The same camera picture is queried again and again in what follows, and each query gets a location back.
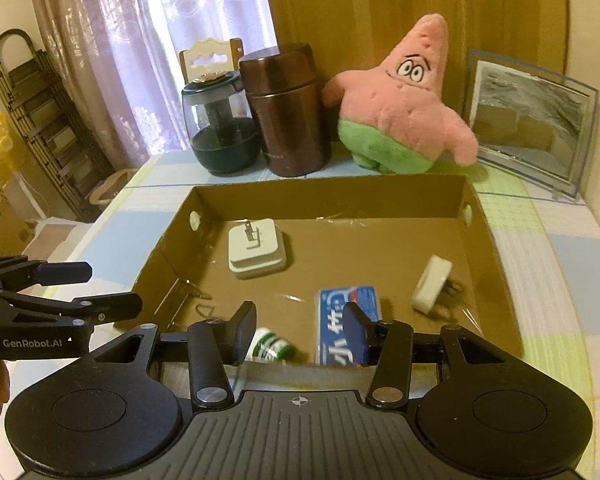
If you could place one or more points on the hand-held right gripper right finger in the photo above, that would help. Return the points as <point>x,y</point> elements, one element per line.
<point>357,332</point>

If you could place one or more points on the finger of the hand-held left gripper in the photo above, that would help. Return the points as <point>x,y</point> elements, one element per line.
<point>115,305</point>
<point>62,272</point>

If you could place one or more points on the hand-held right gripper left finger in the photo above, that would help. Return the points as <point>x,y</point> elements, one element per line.
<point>242,332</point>

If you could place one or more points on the clear box with blue label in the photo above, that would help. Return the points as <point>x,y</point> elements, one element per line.
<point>330,320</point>

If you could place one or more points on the green white tape roll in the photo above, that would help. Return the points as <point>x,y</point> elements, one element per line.
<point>270,347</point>

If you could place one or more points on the square white night light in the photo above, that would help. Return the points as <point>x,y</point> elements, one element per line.
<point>255,255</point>

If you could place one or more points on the shallow cardboard box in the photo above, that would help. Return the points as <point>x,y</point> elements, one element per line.
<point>355,250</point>

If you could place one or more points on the white plug adapter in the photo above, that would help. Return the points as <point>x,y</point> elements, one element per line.
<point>430,280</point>

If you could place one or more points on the brown cardboard carton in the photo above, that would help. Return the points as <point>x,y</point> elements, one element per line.
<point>0,225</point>

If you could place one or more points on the dark wooden folding rack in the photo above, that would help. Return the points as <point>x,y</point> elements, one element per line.
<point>45,135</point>

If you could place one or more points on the dark green glass jar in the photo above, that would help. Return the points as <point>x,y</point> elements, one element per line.
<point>222,145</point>

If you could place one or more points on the brown metal thermos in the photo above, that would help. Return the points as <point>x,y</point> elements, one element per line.
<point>290,120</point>

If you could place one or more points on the purple lace curtain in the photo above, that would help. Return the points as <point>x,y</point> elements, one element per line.
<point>130,60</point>

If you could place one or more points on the pink starfish plush toy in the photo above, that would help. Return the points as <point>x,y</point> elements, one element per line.
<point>395,110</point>

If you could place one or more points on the cream wooden chair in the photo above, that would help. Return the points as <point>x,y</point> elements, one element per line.
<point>207,57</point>

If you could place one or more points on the glass picture frame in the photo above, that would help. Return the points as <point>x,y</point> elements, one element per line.
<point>525,115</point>

